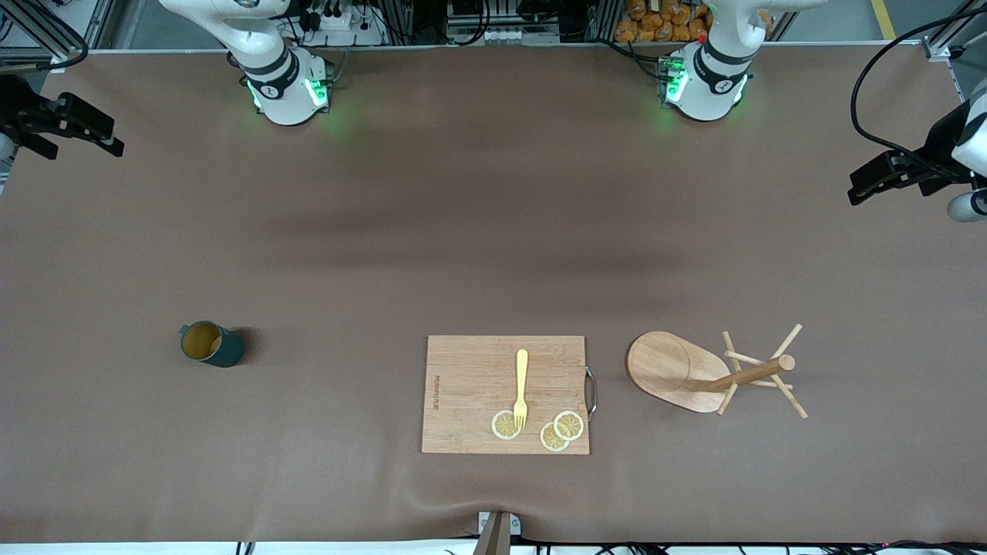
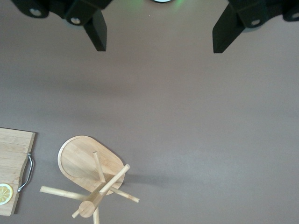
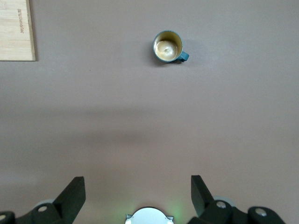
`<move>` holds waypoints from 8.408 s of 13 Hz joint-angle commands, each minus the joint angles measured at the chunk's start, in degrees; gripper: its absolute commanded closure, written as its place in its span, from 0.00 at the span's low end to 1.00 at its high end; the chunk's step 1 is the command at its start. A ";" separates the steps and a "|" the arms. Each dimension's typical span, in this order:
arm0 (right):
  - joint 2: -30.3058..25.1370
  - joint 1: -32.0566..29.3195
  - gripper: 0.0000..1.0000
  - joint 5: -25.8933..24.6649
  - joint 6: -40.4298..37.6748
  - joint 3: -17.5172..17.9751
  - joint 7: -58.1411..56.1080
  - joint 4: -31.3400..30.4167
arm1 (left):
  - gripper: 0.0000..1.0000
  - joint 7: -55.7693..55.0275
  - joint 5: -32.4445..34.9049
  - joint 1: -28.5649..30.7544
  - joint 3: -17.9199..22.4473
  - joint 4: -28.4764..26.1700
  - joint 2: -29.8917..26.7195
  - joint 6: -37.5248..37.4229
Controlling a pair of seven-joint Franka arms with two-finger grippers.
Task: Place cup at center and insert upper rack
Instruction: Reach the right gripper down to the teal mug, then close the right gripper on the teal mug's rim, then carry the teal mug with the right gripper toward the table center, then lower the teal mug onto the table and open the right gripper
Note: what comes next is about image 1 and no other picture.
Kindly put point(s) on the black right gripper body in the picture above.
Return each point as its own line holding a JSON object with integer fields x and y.
{"x": 17, "y": 108}

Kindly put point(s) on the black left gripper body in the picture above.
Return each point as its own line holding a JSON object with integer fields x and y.
{"x": 936, "y": 148}

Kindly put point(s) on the teal cup yellow inside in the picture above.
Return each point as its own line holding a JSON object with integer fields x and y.
{"x": 224, "y": 351}

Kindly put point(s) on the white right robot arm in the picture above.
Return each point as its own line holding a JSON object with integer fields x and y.
{"x": 285, "y": 92}

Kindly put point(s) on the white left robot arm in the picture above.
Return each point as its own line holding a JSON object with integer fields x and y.
{"x": 705, "y": 92}

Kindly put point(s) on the wooden mug tree rack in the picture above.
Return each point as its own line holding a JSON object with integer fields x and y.
{"x": 671, "y": 378}

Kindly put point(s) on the brown table cover mat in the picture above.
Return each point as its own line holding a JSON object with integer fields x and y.
{"x": 308, "y": 231}

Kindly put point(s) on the white power strip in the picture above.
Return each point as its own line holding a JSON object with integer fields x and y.
{"x": 339, "y": 23}

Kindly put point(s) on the bag of orange buns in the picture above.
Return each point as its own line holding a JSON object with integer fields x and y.
{"x": 655, "y": 23}

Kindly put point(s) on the lemon slice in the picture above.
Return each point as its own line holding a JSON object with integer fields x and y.
{"x": 570, "y": 425}
{"x": 501, "y": 425}
{"x": 549, "y": 441}

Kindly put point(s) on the yellow plastic fork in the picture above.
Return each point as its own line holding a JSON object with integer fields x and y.
{"x": 522, "y": 370}

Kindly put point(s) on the aluminium frame profile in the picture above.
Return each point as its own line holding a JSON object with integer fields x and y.
{"x": 46, "y": 23}
{"x": 948, "y": 35}

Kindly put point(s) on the aluminium camera mount pole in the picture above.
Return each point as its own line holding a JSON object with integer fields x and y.
{"x": 493, "y": 539}

